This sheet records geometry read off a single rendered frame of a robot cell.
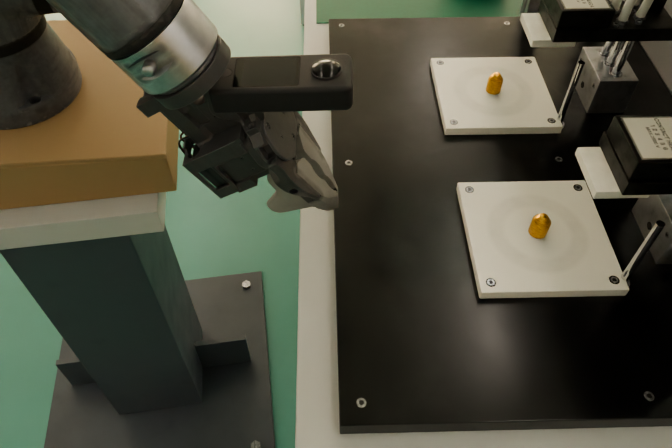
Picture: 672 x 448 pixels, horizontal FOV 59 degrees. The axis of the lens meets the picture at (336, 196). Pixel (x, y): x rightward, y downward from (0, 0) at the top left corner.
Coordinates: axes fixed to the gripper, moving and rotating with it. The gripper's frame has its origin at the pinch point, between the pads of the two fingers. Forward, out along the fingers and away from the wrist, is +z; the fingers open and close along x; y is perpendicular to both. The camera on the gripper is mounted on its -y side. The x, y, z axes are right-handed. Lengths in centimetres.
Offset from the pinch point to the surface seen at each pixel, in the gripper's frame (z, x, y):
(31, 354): 37, -24, 105
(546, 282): 16.2, 6.3, -15.2
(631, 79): 21.2, -21.2, -31.2
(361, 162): 8.3, -11.9, 1.1
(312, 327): 7.0, 9.4, 7.0
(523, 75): 19.1, -27.5, -19.2
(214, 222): 57, -63, 72
